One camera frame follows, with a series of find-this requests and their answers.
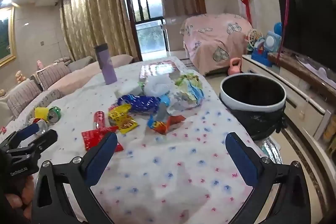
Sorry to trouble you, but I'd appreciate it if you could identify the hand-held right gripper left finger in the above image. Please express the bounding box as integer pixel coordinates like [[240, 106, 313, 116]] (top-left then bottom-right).
[[31, 132, 118, 224]]

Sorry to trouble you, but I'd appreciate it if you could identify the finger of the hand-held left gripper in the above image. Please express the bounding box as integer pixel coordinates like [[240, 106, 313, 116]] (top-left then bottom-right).
[[0, 123, 45, 152], [14, 130, 58, 161]]

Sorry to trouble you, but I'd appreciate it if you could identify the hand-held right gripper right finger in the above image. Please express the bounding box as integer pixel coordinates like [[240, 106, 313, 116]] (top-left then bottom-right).
[[225, 132, 319, 224]]

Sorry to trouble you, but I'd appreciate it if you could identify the red foil wrapper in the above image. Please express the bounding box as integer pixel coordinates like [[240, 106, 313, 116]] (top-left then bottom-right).
[[81, 126, 124, 152]]

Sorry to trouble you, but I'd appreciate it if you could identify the green drink can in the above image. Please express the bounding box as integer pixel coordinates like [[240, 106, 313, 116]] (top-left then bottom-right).
[[47, 106, 62, 124]]

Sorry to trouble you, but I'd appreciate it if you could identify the red drink can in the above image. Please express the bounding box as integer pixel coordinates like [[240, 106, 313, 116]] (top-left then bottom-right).
[[93, 111, 106, 130]]

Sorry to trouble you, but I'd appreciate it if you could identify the yellow and red snack wrapper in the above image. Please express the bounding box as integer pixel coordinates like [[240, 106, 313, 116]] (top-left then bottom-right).
[[108, 105, 138, 135]]

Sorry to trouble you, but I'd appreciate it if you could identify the white round bin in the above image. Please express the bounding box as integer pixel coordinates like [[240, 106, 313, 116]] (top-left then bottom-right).
[[219, 73, 286, 140]]

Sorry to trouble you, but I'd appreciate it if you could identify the shiny blue foil wrapper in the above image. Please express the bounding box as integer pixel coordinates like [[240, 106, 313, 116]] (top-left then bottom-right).
[[117, 94, 160, 115]]

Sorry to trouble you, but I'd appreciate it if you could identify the orange and blue snack wrapper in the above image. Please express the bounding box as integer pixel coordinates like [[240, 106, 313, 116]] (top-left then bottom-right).
[[147, 114, 186, 135]]

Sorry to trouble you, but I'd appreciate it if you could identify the silver foil wrapper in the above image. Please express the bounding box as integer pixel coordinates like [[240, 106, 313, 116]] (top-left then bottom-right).
[[155, 102, 168, 125]]

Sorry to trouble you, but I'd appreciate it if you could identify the pale blue wrapper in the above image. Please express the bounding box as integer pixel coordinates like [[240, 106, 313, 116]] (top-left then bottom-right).
[[168, 88, 205, 109]]

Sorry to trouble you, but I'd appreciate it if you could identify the white plastic bag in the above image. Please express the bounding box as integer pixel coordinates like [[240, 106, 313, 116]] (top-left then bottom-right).
[[144, 74, 174, 97]]

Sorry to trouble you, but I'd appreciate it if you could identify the green snack bag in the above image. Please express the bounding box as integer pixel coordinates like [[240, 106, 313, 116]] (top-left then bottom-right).
[[175, 73, 204, 94]]

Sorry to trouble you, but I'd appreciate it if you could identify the person's left hand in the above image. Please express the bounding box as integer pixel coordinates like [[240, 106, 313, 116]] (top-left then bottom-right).
[[4, 175, 35, 216]]

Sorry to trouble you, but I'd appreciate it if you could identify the silver foil bag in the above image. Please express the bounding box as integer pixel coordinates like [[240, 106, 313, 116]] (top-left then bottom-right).
[[259, 136, 281, 161]]

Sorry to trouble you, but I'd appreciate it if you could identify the striped pink pillow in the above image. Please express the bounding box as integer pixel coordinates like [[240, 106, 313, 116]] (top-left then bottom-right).
[[37, 63, 71, 89], [7, 80, 42, 117]]

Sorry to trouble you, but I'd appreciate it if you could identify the black bin liner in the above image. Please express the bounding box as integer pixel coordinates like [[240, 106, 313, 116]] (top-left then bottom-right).
[[228, 103, 288, 142]]

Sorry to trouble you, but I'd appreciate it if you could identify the beige teddy bear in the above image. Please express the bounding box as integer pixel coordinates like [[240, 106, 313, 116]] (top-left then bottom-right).
[[14, 70, 27, 83]]

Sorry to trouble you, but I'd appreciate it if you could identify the white dotted tablecloth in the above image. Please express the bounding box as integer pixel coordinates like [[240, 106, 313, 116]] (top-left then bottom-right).
[[0, 56, 265, 224]]

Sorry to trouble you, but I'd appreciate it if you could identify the white tissue pack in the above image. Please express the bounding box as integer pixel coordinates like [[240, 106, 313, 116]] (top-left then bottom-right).
[[115, 82, 143, 97]]

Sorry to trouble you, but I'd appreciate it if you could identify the pink sofa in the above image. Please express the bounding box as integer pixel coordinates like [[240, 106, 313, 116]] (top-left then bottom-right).
[[0, 55, 134, 135]]

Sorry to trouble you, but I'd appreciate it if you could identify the white television stand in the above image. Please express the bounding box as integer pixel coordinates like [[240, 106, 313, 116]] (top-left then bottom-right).
[[241, 52, 336, 161]]

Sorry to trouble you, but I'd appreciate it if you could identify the purple thermos bottle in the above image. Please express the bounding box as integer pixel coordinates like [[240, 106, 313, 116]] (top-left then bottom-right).
[[94, 43, 118, 85]]

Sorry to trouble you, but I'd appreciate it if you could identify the pink kettlebell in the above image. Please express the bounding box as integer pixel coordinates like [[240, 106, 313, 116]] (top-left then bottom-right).
[[228, 57, 242, 75]]

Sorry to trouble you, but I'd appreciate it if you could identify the gold framed painting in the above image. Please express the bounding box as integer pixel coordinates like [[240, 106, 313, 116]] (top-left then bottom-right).
[[0, 6, 16, 67]]

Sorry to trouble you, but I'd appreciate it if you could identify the orange children's book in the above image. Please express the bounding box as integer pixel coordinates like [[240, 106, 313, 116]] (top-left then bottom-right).
[[139, 61, 180, 80]]

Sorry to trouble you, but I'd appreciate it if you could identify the blue plastic toy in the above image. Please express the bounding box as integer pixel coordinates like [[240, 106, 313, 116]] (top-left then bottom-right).
[[251, 38, 273, 67]]

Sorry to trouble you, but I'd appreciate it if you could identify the pale blue cube toy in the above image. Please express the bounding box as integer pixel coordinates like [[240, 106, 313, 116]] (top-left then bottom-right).
[[265, 31, 282, 52]]

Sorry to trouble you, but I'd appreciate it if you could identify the pink blanket covered armchair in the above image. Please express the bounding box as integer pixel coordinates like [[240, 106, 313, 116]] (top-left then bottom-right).
[[180, 13, 254, 73]]

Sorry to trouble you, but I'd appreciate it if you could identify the beige patterned curtain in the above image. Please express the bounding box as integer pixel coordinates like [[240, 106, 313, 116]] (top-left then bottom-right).
[[59, 0, 139, 62]]

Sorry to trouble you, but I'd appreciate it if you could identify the black flat television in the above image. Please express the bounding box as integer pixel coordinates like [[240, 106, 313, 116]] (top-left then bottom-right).
[[273, 0, 336, 67]]

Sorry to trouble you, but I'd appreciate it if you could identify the wooden balcony door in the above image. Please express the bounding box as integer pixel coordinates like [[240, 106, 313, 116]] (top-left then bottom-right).
[[121, 0, 206, 60]]

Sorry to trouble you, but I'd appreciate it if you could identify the wire bead maze toy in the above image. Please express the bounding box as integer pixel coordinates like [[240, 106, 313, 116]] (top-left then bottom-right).
[[245, 28, 264, 51]]

